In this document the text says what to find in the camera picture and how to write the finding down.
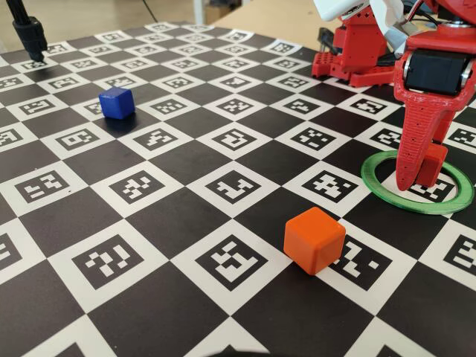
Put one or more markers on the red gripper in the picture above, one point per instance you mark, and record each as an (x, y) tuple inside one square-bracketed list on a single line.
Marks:
[(433, 72)]

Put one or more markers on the red cube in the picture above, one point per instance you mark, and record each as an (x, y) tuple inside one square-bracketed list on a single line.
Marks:
[(433, 167)]

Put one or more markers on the blue cube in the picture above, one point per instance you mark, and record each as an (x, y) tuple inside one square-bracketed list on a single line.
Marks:
[(116, 103)]

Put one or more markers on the red printed robot arm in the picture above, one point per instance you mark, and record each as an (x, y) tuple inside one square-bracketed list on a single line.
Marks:
[(453, 13)]

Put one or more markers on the red robot base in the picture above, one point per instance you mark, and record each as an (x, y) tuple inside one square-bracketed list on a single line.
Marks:
[(357, 52)]

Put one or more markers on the orange cube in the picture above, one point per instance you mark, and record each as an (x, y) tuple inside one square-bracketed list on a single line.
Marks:
[(312, 241)]

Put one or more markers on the cardboard box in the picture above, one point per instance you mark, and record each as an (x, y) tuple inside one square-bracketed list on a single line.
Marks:
[(219, 12)]

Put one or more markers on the black white marker mat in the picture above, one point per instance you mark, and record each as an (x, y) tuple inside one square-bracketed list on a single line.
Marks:
[(186, 223)]

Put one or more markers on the white table leg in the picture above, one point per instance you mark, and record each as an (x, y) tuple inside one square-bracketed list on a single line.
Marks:
[(198, 11)]

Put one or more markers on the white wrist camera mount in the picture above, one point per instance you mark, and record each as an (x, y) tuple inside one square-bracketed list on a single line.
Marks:
[(338, 8)]

